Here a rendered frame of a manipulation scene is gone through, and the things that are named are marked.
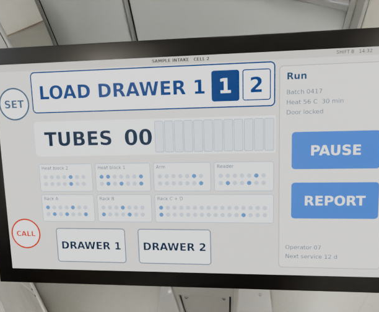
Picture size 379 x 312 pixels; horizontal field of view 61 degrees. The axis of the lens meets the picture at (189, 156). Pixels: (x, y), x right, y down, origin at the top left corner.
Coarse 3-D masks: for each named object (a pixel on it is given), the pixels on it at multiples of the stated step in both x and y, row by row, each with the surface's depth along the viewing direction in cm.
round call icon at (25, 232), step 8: (16, 224) 42; (24, 224) 42; (32, 224) 42; (40, 224) 42; (16, 232) 43; (24, 232) 42; (32, 232) 42; (40, 232) 42; (16, 240) 43; (24, 240) 43; (32, 240) 42; (40, 240) 42; (16, 248) 43; (24, 248) 43; (32, 248) 43; (40, 248) 42
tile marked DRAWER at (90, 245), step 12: (60, 228) 42; (72, 228) 42; (84, 228) 41; (96, 228) 41; (108, 228) 41; (120, 228) 41; (60, 240) 42; (72, 240) 42; (84, 240) 42; (96, 240) 41; (108, 240) 41; (120, 240) 41; (60, 252) 42; (72, 252) 42; (84, 252) 42; (96, 252) 42; (108, 252) 41; (120, 252) 41
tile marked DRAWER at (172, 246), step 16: (144, 240) 41; (160, 240) 40; (176, 240) 40; (192, 240) 40; (208, 240) 40; (144, 256) 41; (160, 256) 41; (176, 256) 41; (192, 256) 40; (208, 256) 40
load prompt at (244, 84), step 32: (192, 64) 37; (224, 64) 37; (256, 64) 37; (32, 96) 40; (64, 96) 40; (96, 96) 39; (128, 96) 39; (160, 96) 38; (192, 96) 38; (224, 96) 37; (256, 96) 37
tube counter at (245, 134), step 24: (144, 120) 39; (168, 120) 39; (192, 120) 38; (216, 120) 38; (240, 120) 38; (264, 120) 37; (144, 144) 39; (168, 144) 39; (192, 144) 39; (216, 144) 38; (240, 144) 38; (264, 144) 38
